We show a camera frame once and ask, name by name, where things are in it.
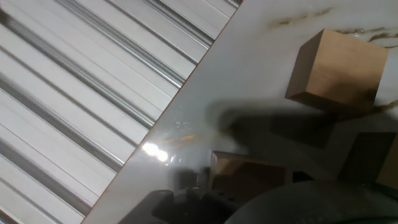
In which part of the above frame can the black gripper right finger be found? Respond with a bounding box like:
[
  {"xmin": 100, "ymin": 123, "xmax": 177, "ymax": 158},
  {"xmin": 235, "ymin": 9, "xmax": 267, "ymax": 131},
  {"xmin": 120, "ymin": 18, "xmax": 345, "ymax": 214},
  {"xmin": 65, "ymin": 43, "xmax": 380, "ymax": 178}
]
[{"xmin": 292, "ymin": 170, "xmax": 315, "ymax": 183}]

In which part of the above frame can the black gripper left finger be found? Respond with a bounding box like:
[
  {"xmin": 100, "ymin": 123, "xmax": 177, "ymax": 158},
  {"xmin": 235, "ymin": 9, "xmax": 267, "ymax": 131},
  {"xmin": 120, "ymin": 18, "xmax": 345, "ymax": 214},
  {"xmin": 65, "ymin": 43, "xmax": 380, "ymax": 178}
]
[{"xmin": 118, "ymin": 169, "xmax": 246, "ymax": 224}]

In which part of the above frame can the large wooden cube block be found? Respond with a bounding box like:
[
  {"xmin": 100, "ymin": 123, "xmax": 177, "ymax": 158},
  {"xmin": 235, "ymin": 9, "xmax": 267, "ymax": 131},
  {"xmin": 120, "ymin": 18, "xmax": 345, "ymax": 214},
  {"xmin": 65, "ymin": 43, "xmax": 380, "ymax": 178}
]
[
  {"xmin": 285, "ymin": 28, "xmax": 389, "ymax": 121},
  {"xmin": 337, "ymin": 132, "xmax": 398, "ymax": 190},
  {"xmin": 208, "ymin": 151, "xmax": 293, "ymax": 203}
]

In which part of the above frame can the marble pattern board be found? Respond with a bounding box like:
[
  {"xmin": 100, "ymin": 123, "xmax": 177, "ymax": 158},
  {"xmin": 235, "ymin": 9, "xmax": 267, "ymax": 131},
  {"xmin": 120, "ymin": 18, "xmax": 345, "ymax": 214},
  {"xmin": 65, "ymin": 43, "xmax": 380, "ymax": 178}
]
[{"xmin": 82, "ymin": 0, "xmax": 398, "ymax": 224}]

